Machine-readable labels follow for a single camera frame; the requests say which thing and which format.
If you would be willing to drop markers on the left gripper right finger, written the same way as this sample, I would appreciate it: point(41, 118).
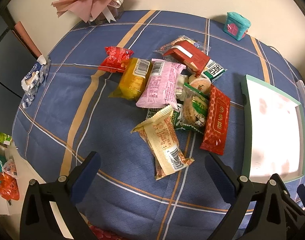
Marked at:
point(275, 215)

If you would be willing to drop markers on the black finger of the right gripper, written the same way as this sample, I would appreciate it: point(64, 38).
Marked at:
point(301, 193)

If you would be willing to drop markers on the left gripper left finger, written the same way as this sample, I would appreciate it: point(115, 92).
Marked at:
point(37, 218)

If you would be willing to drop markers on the long red snack packet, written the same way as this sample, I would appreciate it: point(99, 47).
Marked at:
point(217, 122)

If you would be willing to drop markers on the green rice cracker packet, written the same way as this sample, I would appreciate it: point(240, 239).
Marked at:
point(194, 110)

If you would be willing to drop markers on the beige bread packet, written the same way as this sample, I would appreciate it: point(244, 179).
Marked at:
point(159, 133)

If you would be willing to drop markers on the round pastry packet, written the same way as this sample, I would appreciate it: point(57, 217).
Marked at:
point(203, 84)

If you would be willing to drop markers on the green white corn packet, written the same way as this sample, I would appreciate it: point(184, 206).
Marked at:
point(212, 70)

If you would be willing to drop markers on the pink snack packet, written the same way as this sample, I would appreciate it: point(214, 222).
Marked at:
point(160, 89)

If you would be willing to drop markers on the dark red packet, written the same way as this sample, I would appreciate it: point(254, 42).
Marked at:
point(186, 53)

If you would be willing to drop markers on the yellow cake packet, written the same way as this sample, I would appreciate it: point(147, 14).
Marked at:
point(133, 81)

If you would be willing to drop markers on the small red snack packet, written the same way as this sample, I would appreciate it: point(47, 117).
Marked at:
point(115, 62)

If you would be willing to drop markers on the cream white snack packet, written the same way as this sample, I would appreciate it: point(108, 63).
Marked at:
point(179, 89)

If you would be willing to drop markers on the green white biscuit packet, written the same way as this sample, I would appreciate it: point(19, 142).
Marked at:
point(176, 117)

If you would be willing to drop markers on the orange plastic bag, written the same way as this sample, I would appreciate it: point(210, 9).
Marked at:
point(8, 187)

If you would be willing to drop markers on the white tray with green rim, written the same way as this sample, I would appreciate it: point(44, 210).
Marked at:
point(274, 132)

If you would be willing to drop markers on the white power strip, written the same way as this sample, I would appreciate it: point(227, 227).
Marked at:
point(301, 87)

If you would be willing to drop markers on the blue plaid tablecloth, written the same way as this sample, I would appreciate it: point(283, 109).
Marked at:
point(73, 114)

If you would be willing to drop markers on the teal house toy box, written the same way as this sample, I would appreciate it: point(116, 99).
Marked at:
point(236, 25)

